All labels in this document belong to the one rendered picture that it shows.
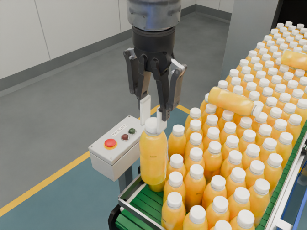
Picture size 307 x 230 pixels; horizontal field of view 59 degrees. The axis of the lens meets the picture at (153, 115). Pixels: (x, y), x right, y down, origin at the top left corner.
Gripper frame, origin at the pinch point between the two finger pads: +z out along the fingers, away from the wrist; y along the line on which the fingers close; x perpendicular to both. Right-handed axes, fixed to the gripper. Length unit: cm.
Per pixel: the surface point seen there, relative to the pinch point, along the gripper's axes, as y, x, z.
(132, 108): -120, 128, 134
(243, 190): 20.8, 12.9, 24.8
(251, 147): 16.8, 29.7, 24.8
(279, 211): 32, 27, 44
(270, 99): 14, 59, 25
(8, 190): -132, -3, 134
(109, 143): -18.9, 3.1, 22.4
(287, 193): 32, 36, 44
